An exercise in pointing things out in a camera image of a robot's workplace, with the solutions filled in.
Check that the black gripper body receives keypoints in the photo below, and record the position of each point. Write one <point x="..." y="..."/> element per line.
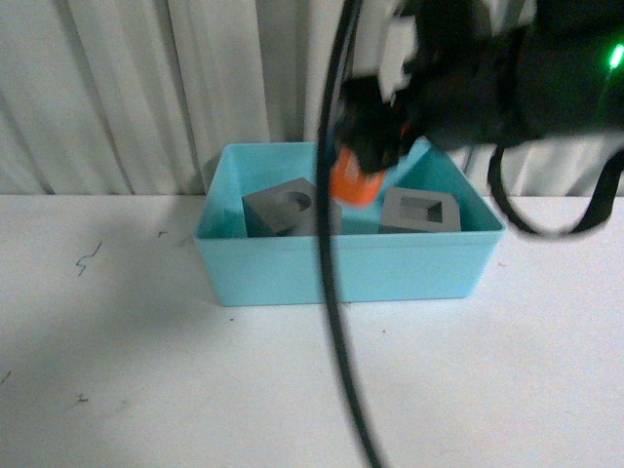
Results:
<point x="364" y="107"/>

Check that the orange cylinder part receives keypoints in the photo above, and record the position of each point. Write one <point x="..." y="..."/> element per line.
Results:
<point x="353" y="187"/>

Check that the gray block with round hole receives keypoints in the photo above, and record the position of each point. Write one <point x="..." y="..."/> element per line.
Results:
<point x="284" y="210"/>

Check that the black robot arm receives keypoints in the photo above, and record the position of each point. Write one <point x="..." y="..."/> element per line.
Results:
<point x="549" y="78"/>

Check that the blue plastic box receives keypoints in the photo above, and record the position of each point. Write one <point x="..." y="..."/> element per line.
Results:
<point x="368" y="265"/>

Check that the gray block with square hole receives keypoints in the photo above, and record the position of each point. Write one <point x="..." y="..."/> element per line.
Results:
<point x="406" y="210"/>

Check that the white curtain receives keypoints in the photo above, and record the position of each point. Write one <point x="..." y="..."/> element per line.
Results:
<point x="140" y="97"/>

